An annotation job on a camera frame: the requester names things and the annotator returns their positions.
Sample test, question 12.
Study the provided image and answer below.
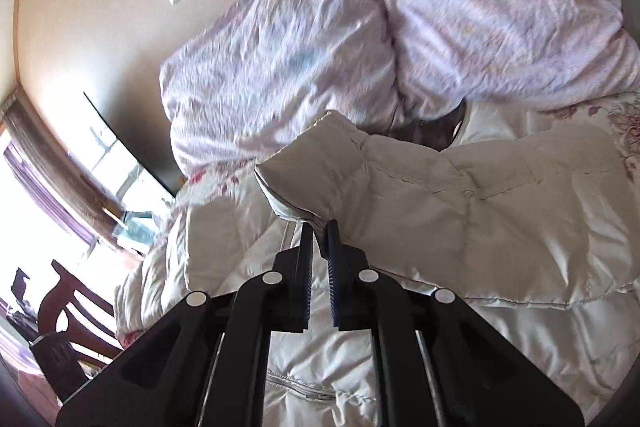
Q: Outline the cream white down jacket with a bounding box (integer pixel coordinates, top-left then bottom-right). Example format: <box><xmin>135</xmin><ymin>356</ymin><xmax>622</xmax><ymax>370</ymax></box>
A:
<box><xmin>114</xmin><ymin>113</ymin><xmax>639</xmax><ymax>419</ymax></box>

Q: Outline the dark wooden chair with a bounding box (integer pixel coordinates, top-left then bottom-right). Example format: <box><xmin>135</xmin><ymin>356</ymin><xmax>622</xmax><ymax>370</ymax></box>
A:
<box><xmin>30</xmin><ymin>260</ymin><xmax>122</xmax><ymax>401</ymax></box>

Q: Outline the floral bed quilt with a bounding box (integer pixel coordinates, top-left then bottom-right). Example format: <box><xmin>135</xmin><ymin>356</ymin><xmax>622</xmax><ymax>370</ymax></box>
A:
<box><xmin>114</xmin><ymin>93</ymin><xmax>639</xmax><ymax>346</ymax></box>

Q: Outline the brown window curtain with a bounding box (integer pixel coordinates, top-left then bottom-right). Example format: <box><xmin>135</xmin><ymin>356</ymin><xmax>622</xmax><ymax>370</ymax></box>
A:
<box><xmin>1</xmin><ymin>87</ymin><xmax>122</xmax><ymax>247</ymax></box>

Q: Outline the left lilac pillow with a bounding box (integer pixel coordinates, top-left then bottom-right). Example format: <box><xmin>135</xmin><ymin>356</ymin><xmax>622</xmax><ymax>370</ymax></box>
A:
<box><xmin>160</xmin><ymin>0</ymin><xmax>400</xmax><ymax>176</ymax></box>

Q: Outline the lilac pillow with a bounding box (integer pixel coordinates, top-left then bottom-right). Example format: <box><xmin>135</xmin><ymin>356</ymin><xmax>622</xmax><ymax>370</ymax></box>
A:
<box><xmin>381</xmin><ymin>0</ymin><xmax>639</xmax><ymax>119</ymax></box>
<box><xmin>160</xmin><ymin>0</ymin><xmax>400</xmax><ymax>176</ymax></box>

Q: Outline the right lilac pillow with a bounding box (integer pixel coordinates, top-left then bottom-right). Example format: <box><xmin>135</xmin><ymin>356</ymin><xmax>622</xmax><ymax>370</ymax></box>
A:
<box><xmin>381</xmin><ymin>0</ymin><xmax>639</xmax><ymax>119</ymax></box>

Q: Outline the dark framed wall mirror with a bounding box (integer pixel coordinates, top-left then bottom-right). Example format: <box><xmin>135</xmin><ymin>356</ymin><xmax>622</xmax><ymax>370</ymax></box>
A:
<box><xmin>81</xmin><ymin>92</ymin><xmax>175</xmax><ymax>208</ymax></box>

